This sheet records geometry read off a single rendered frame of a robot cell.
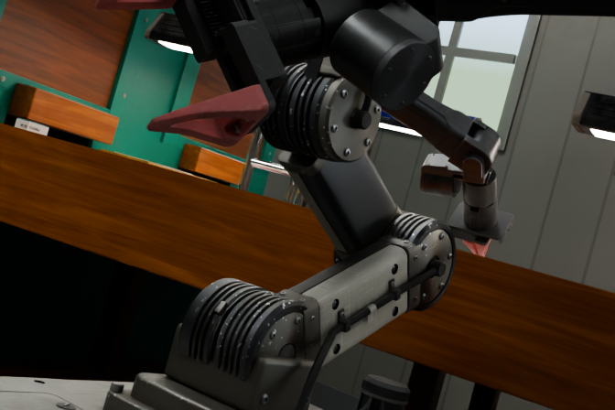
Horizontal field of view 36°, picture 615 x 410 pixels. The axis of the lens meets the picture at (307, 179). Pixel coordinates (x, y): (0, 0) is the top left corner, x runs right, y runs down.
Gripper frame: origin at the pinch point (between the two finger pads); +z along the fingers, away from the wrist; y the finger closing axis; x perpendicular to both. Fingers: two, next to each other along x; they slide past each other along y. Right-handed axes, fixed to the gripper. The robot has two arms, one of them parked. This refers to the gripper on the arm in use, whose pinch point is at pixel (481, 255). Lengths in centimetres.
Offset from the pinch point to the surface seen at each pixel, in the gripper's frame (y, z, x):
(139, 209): 55, -16, 26
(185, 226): 44, -16, 26
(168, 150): 104, 30, -34
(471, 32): 80, 85, -191
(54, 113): 98, -11, 2
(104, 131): 98, 3, -9
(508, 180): 49, 118, -147
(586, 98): -10.4, -19.8, -26.0
